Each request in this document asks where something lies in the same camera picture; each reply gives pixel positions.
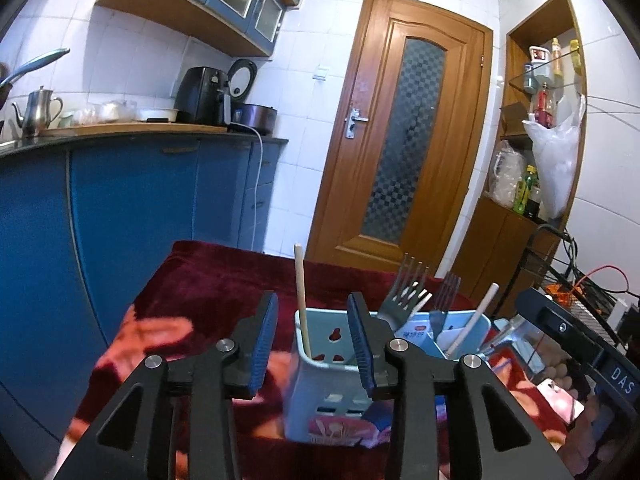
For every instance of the green bottle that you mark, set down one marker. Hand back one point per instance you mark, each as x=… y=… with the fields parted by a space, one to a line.
x=522 y=189

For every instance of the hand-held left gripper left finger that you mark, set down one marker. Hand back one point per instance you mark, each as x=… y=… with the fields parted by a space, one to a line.
x=262 y=350

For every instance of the white chopstick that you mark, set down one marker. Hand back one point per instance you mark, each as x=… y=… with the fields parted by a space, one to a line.
x=475 y=320

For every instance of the cardboard box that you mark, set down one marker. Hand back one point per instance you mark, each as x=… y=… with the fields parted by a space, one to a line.
x=515 y=116

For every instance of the wooden door with glass panel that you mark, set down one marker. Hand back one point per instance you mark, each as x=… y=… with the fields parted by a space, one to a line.
x=360 y=160

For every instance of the steel kettle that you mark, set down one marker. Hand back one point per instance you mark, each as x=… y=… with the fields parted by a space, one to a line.
x=37 y=110

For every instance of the blue base cabinet with counter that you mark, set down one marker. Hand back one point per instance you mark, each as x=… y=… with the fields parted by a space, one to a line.
x=125 y=220

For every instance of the white plastic bag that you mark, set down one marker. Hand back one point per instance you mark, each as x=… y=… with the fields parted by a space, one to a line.
x=555 y=160

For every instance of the red bottle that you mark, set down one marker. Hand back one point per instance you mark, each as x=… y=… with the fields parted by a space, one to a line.
x=543 y=107

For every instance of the orange item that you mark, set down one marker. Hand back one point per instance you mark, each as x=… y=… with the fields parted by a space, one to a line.
x=562 y=292

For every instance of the white printed card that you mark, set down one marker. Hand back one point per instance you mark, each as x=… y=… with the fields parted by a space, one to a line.
x=417 y=334

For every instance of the black power adapter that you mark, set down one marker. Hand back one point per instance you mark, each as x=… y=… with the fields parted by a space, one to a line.
x=631 y=321

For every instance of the clear plastic bag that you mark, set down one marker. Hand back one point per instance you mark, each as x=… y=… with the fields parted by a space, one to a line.
x=506 y=175

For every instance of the red and peach floral blanket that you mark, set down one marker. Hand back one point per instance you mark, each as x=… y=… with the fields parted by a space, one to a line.
x=210 y=300

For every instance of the light blue utensil holder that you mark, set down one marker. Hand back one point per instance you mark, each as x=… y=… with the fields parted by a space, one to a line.
x=325 y=360

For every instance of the wooden cutting board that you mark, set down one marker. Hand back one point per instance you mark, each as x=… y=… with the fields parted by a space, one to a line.
x=125 y=129

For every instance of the yellow bottle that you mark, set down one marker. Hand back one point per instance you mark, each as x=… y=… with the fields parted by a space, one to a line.
x=556 y=57

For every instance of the dark bottle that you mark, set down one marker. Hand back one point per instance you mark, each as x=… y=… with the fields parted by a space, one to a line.
x=534 y=202

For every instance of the small steel fork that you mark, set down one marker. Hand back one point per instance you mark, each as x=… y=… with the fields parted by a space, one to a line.
x=444 y=305

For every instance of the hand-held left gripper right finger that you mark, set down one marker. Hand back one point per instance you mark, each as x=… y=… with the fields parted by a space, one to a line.
x=360 y=350

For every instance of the smartphone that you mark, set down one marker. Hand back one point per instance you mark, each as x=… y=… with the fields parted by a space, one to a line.
x=556 y=397

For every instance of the wooden chopstick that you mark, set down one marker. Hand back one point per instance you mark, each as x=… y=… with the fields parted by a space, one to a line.
x=301 y=300

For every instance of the black air fryer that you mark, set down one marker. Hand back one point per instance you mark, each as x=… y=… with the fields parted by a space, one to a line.
x=200 y=95

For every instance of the white light switch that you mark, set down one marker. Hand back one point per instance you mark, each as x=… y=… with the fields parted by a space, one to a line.
x=321 y=72

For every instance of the white power strip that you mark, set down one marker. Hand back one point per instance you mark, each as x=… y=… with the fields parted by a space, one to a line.
x=618 y=309

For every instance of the wooden shelf unit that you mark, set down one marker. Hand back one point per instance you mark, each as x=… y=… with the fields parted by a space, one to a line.
x=490 y=240

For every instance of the glass jar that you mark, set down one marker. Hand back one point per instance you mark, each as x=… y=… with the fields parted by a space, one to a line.
x=529 y=77

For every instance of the blue and pink cardboard label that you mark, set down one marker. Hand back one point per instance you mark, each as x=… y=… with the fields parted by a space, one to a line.
x=350 y=429

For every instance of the red label jar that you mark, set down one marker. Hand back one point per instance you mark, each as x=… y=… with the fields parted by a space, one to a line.
x=540 y=56

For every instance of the dark rice cooker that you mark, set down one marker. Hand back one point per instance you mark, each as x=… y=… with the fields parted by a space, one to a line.
x=255 y=115

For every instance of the person's right hand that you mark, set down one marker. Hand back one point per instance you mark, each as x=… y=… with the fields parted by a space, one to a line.
x=600 y=422

